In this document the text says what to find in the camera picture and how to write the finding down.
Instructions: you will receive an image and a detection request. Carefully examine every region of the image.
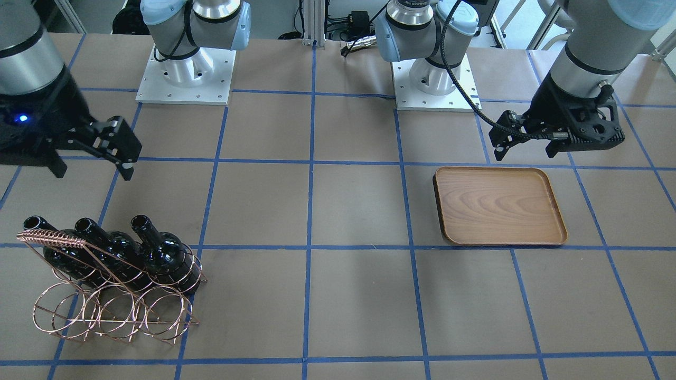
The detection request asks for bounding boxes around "dark wine bottle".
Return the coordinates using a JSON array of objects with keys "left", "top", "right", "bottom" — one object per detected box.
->
[
  {"left": 130, "top": 215, "right": 200, "bottom": 296},
  {"left": 23, "top": 215, "right": 107, "bottom": 289},
  {"left": 74, "top": 218, "right": 154, "bottom": 291}
]

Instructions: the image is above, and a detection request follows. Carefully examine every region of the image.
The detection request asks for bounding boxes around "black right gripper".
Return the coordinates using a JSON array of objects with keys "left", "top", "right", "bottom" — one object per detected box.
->
[{"left": 2, "top": 66, "right": 143, "bottom": 181}]

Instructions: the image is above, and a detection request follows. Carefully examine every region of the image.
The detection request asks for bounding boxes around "black power adapter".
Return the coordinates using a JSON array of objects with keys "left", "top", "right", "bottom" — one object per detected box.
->
[{"left": 348, "top": 10, "right": 370, "bottom": 33}]

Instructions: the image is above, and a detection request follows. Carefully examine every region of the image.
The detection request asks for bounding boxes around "wooden tray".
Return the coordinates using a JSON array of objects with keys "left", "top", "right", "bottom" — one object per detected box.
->
[{"left": 433, "top": 166, "right": 568, "bottom": 246}]

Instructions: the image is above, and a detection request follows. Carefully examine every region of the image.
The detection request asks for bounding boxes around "aluminium frame post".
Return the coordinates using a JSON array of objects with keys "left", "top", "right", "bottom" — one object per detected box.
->
[{"left": 299, "top": 0, "right": 327, "bottom": 50}]

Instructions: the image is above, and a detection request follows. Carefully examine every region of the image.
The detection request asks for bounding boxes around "copper wire wine basket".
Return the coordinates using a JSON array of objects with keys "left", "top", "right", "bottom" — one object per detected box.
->
[{"left": 17, "top": 229, "right": 200, "bottom": 345}]

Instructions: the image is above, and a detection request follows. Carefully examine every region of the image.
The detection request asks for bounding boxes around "black braided cable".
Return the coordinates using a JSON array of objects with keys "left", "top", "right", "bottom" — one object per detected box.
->
[{"left": 439, "top": 0, "right": 568, "bottom": 142}]

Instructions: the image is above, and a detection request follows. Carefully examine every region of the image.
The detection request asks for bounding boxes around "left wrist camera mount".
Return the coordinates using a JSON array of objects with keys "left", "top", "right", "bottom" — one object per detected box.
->
[{"left": 565, "top": 100, "right": 625, "bottom": 152}]

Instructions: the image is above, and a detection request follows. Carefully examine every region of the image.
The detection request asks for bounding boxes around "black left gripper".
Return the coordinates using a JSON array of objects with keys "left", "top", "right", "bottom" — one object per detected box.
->
[{"left": 489, "top": 74, "right": 615, "bottom": 161}]

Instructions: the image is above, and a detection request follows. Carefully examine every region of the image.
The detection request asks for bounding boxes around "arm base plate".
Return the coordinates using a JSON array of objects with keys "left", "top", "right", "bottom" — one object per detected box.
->
[
  {"left": 391, "top": 54, "right": 473, "bottom": 111},
  {"left": 136, "top": 47, "right": 237, "bottom": 106}
]

